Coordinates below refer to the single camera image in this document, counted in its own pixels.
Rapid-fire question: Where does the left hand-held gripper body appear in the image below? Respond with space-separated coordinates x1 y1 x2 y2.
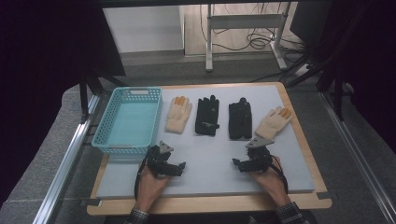
145 140 176 179

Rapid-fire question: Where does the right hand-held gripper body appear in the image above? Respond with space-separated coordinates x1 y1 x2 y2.
245 136 276 174

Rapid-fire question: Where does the person's left hand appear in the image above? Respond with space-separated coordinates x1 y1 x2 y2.
134 168 171 213

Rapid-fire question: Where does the person's right hand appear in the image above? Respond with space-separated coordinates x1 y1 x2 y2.
247 156 292 207

